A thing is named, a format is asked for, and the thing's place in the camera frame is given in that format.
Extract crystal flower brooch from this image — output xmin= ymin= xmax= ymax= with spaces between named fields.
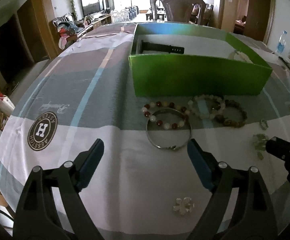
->
xmin=173 ymin=197 xmax=194 ymax=216

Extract dark green bead bracelet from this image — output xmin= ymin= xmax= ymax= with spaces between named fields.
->
xmin=213 ymin=99 xmax=248 ymax=129

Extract silver bangle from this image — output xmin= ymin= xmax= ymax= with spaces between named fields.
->
xmin=144 ymin=108 xmax=192 ymax=151

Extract pale pink bead bracelet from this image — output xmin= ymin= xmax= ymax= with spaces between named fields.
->
xmin=188 ymin=94 xmax=227 ymax=120

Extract red white bead bracelet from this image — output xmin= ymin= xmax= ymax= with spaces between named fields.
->
xmin=141 ymin=101 xmax=191 ymax=131

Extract black watch strap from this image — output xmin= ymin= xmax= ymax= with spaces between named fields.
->
xmin=140 ymin=39 xmax=185 ymax=55

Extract clear water bottle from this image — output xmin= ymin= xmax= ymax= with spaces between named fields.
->
xmin=276 ymin=30 xmax=287 ymax=54

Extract plaid tablecloth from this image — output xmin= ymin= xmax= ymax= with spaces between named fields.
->
xmin=0 ymin=23 xmax=290 ymax=239

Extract red white shopping bag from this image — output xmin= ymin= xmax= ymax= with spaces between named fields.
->
xmin=0 ymin=92 xmax=15 ymax=131

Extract green cardboard box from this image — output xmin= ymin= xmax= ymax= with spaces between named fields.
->
xmin=129 ymin=22 xmax=273 ymax=97

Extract dark wooden dining chair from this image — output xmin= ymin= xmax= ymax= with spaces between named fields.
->
xmin=150 ymin=0 xmax=206 ymax=25

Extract chair with clothes pile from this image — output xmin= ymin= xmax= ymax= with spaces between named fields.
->
xmin=52 ymin=16 xmax=84 ymax=50

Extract wooden tv cabinet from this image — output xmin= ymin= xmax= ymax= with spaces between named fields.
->
xmin=77 ymin=14 xmax=112 ymax=36

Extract flat screen television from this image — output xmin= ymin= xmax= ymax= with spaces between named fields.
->
xmin=81 ymin=0 xmax=104 ymax=16

